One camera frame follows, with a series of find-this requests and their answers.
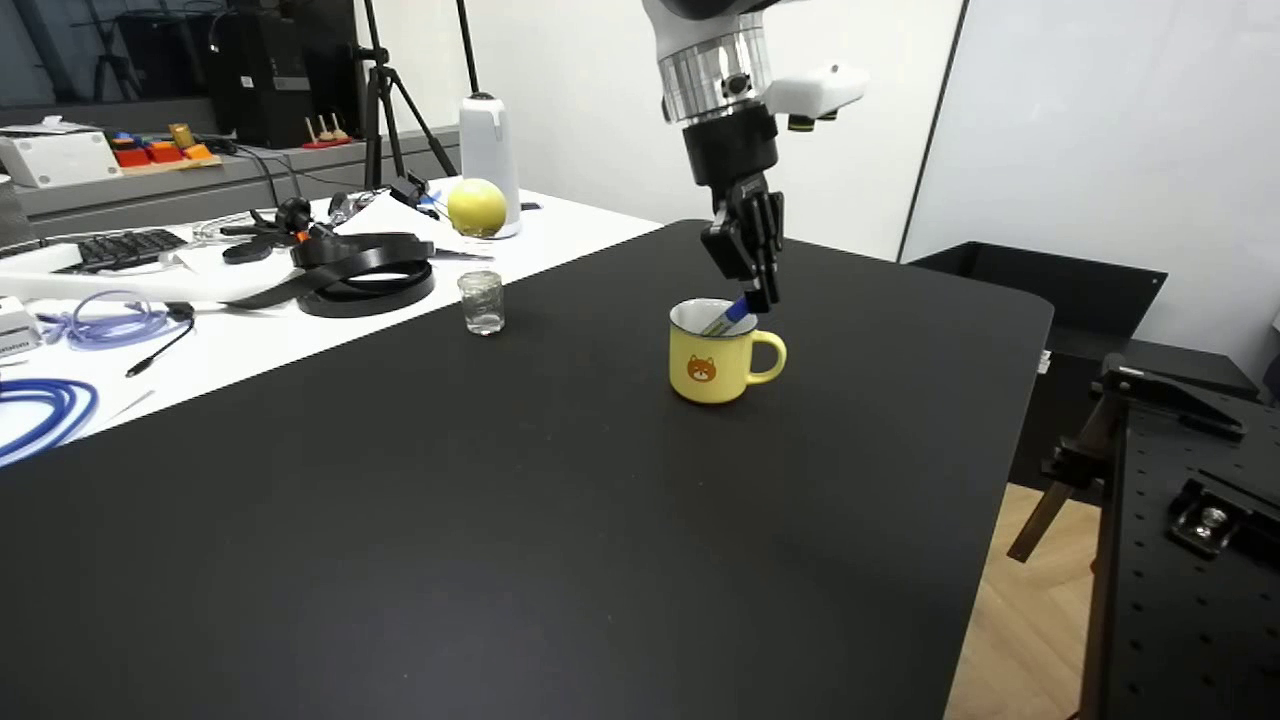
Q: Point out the white cylindrical bottle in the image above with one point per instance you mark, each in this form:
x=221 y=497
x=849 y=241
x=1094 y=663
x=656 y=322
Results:
x=484 y=154

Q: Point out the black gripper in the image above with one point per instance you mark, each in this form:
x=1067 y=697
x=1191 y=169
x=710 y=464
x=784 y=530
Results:
x=731 y=157

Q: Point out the black camera tripod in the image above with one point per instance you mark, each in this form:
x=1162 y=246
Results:
x=382 y=96

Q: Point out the small clear glass jar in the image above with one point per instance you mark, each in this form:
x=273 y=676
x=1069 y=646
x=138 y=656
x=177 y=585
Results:
x=482 y=302

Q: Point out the black keyboard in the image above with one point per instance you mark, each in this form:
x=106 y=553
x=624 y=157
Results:
x=126 y=249

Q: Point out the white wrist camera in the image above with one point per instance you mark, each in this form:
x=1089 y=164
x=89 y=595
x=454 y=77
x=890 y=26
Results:
x=815 y=96

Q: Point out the black headset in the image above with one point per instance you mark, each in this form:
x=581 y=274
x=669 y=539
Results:
x=337 y=274

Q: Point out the yellow ball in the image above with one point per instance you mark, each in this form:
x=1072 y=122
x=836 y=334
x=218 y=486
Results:
x=476 y=209

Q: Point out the blue marker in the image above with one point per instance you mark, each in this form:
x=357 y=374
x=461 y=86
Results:
x=734 y=313

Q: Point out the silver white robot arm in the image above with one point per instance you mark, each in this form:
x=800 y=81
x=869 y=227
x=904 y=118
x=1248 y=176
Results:
x=710 y=60

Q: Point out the black clamp mount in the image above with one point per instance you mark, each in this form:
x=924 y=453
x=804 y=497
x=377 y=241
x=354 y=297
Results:
x=1213 y=517

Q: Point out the white box device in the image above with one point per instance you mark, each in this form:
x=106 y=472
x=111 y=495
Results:
x=59 y=157

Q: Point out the black perforated side table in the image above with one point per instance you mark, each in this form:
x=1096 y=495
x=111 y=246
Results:
x=1175 y=632

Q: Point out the yellow enamel mug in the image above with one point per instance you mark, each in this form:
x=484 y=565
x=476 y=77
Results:
x=710 y=366

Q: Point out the orange red toy blocks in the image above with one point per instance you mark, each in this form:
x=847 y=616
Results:
x=149 y=149

